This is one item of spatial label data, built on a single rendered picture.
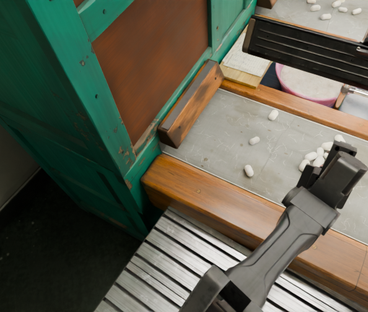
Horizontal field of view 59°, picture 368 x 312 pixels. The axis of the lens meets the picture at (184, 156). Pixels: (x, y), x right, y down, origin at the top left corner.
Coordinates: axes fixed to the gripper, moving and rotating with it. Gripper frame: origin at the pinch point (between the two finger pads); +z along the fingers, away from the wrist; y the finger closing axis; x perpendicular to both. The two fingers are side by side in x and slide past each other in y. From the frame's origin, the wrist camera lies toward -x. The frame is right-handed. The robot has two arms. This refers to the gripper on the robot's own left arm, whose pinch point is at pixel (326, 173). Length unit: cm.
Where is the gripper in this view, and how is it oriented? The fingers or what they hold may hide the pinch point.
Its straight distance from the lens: 84.0
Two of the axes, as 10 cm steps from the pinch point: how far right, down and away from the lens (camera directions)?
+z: 4.4, -2.5, 8.6
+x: -2.5, 8.9, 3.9
